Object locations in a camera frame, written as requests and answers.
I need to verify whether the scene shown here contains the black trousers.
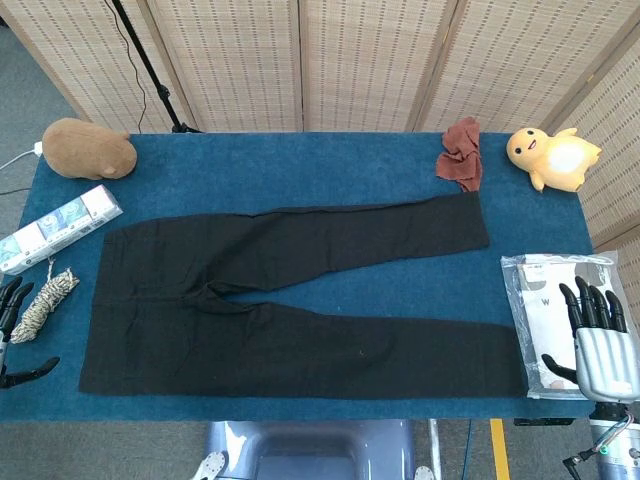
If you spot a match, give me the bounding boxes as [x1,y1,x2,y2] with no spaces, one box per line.
[77,192,526,401]

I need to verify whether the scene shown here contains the blue table mat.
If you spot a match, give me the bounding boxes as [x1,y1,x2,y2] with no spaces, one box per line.
[0,132,596,424]

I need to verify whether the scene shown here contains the rust brown cloth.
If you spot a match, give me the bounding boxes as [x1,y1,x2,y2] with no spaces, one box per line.
[434,116,485,194]

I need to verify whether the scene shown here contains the blue-grey robot torso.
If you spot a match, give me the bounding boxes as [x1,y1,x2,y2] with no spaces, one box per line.
[205,419,416,480]

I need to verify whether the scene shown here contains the brown capybara plush toy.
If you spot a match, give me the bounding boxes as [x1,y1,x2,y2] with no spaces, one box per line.
[41,118,139,181]

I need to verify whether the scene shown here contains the black bar under table edge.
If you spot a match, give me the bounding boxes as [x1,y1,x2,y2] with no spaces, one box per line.
[513,416,589,427]

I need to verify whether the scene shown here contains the thin blue cable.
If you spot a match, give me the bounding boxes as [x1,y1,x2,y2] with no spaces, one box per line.
[462,419,474,480]

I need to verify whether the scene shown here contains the yellow duck plush toy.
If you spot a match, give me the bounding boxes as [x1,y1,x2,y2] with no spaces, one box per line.
[505,126,604,194]

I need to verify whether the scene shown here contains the tissue multipack in plastic wrap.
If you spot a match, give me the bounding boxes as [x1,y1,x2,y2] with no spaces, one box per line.
[0,183,125,275]

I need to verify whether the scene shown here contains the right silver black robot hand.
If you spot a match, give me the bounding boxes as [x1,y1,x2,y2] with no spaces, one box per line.
[541,276,634,404]

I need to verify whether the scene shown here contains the white plug with cable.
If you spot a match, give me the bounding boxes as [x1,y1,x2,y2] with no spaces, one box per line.
[0,141,45,174]

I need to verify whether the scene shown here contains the white table leg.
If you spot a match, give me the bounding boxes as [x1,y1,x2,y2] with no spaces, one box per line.
[428,419,442,471]

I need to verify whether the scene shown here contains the clear bag with white garment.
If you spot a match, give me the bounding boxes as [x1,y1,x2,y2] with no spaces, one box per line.
[499,251,640,401]

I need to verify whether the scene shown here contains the black tripod stand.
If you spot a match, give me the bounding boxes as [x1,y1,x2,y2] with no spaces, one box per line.
[110,0,204,134]

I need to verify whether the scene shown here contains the coiled beige twisted rope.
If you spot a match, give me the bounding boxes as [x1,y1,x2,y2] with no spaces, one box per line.
[9,254,81,345]

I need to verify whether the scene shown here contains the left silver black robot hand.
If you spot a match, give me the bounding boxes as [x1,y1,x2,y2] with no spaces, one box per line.
[0,276,61,391]

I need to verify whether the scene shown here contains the thin black hanging cable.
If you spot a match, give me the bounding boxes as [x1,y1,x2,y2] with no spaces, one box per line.
[110,0,150,132]

